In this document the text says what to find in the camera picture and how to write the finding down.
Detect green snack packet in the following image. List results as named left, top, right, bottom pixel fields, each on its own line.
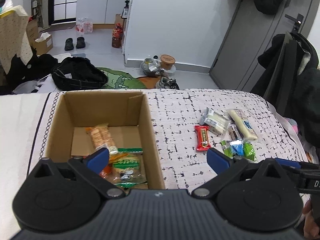
left=220, top=140, right=256, bottom=161

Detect plastic bag of trash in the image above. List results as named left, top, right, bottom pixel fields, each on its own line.
left=140, top=57, right=161, bottom=77

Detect blue snack packet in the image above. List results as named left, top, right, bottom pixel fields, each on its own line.
left=229, top=140, right=244, bottom=156

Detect orange long cracker packet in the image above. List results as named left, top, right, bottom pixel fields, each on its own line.
left=85, top=123, right=118, bottom=155

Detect black slipper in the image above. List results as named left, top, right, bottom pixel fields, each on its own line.
left=76, top=36, right=86, bottom=49
left=65, top=38, right=74, bottom=51

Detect grey door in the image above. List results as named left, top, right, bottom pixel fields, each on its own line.
left=209, top=0, right=319, bottom=92

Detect grey sneakers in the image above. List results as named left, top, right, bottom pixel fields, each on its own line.
left=155, top=76, right=180, bottom=90

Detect black framed glass door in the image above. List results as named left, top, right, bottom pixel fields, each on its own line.
left=48, top=0, right=77, bottom=25

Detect pack of water bottles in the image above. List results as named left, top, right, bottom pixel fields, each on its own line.
left=76, top=17, right=93, bottom=34

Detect right hand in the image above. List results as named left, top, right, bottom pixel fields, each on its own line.
left=302, top=197, right=319, bottom=239

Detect white kitchen cabinet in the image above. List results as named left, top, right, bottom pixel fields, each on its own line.
left=75, top=0, right=126, bottom=29

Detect red chocolate bar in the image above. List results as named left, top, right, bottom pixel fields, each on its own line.
left=195, top=125, right=211, bottom=152

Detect black slipper right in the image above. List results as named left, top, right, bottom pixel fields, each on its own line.
left=76, top=36, right=86, bottom=49

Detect brown lidded round tub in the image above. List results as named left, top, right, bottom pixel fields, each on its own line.
left=160, top=54, right=176, bottom=70

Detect white cheese stick packet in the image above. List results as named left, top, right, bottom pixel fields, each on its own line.
left=227, top=109, right=258, bottom=141

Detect green dinosaur floor mat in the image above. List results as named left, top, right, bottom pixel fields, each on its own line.
left=98, top=67, right=146, bottom=89

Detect white wafer clear packet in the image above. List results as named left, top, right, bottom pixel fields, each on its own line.
left=199, top=107, right=231, bottom=135

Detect black bag on floor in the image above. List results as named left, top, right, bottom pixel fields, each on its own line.
left=52, top=57, right=108, bottom=91

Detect dark brown snack packet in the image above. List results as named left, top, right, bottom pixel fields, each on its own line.
left=228, top=124, right=242, bottom=141

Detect patterned white bed blanket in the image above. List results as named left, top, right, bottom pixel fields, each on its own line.
left=27, top=87, right=308, bottom=190

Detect brown cardboard box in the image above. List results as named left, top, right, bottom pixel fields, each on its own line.
left=44, top=90, right=164, bottom=189

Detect green round cracker packet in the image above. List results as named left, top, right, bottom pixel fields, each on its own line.
left=106, top=148, right=147, bottom=189

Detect small orange snack packet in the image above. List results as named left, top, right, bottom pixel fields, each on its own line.
left=99, top=164, right=112, bottom=179

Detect black coat on rack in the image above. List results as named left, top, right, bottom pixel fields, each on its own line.
left=251, top=33, right=319, bottom=147

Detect black slipper left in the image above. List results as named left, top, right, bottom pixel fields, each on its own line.
left=65, top=38, right=74, bottom=51

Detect red drink bottle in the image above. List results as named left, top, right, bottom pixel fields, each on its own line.
left=112, top=23, right=124, bottom=48

